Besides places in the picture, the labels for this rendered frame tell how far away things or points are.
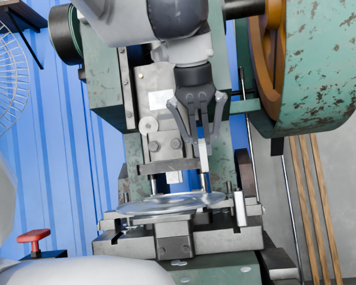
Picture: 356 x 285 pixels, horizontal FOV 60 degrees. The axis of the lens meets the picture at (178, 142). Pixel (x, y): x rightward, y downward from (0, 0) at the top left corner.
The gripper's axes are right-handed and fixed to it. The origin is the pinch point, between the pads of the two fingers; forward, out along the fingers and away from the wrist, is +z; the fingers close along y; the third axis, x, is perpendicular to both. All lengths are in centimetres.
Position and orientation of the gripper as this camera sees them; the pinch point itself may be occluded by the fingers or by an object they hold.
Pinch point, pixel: (203, 155)
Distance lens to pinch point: 68.8
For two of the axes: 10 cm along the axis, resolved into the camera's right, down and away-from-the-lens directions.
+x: 0.1, -4.1, 9.1
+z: 1.5, 9.0, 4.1
